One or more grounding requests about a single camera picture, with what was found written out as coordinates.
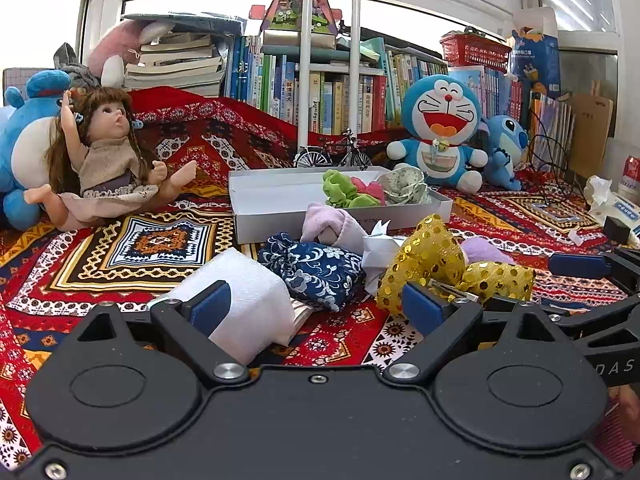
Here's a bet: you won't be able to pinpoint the row of thin picture books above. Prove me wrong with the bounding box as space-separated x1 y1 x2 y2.
527 91 577 173

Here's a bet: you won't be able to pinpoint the white floral scrunchie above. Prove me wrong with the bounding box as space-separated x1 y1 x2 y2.
387 182 433 206

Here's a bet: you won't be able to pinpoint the navy floral fabric pouch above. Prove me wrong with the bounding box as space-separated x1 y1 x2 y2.
257 232 363 312

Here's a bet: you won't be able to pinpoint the pink scrunchie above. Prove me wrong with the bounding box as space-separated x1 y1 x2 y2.
348 176 387 201

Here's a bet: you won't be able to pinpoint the grey gridded board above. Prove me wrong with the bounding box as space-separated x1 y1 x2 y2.
2 66 38 106

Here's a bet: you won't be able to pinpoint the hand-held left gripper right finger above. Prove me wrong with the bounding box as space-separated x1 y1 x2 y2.
382 282 576 386

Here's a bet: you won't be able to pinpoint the green gingham scrunchie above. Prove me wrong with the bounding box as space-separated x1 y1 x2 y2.
376 167 426 191

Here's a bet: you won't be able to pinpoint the blue whale plush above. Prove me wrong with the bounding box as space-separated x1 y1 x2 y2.
0 69 73 231

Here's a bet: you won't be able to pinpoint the stack of flat-lying books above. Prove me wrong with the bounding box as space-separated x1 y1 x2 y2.
122 32 228 98

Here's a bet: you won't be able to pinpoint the beige flat box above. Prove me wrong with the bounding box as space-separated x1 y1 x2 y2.
262 30 338 51

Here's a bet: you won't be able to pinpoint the row of upright books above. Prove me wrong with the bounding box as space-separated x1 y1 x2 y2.
222 35 531 133

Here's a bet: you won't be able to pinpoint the brown-haired baby doll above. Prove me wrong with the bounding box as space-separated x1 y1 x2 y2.
26 86 198 232

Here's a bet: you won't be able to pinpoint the white fluffy plush toy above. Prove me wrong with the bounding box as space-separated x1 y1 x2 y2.
361 223 406 296

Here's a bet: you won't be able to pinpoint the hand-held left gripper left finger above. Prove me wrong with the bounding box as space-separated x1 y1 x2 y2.
64 281 249 388

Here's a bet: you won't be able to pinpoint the white foam sponge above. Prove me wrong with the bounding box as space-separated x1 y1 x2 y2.
150 248 296 366

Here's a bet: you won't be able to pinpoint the gold sequin bow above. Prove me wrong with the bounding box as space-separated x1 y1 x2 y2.
376 214 536 317

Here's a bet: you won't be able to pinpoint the lavender folded towel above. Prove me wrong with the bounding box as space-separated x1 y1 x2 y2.
300 202 368 256

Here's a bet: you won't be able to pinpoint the white wipes packet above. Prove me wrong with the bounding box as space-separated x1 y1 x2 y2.
590 192 640 241

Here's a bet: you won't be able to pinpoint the black cables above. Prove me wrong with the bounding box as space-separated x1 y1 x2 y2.
527 107 581 206

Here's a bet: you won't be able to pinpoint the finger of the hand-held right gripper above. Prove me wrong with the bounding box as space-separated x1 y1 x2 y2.
547 246 640 296
482 294 640 341

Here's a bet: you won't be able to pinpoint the white pipe frame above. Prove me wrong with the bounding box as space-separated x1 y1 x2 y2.
297 0 363 148

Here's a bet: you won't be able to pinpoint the pink rabbit plush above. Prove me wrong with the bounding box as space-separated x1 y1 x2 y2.
89 20 173 88

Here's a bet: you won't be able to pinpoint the purple fluffy puff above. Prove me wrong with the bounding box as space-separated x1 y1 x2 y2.
460 236 516 266

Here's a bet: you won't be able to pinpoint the small black box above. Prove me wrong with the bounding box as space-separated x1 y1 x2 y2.
603 217 632 245

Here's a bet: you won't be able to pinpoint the red patterned blanket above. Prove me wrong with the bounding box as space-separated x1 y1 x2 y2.
0 86 640 471

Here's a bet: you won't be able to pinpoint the miniature black bicycle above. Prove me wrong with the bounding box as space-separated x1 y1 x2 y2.
293 128 373 170

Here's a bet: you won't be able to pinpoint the blue robot cat plush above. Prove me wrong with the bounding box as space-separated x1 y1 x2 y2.
386 74 489 192

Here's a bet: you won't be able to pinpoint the dark flat folder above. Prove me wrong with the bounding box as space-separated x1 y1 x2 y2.
122 11 248 36

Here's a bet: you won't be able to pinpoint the blue printed carton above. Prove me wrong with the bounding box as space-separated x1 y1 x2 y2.
510 6 562 100

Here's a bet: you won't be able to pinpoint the blue alien plush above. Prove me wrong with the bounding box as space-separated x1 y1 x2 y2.
480 114 531 192

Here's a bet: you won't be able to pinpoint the red plastic basket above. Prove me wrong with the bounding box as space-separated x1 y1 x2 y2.
440 30 513 73

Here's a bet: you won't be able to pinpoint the crumpled white tissue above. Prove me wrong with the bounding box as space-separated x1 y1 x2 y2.
584 175 615 208

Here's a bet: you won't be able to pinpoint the red drink can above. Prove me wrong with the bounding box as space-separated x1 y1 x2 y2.
619 155 640 206

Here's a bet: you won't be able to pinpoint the wooden board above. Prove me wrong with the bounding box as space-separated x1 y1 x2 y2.
570 80 615 176

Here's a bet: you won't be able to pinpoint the grey plush toy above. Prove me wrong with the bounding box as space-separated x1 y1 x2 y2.
53 42 103 91

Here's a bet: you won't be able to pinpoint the white shallow cardboard box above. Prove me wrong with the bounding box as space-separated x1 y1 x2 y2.
228 166 454 245

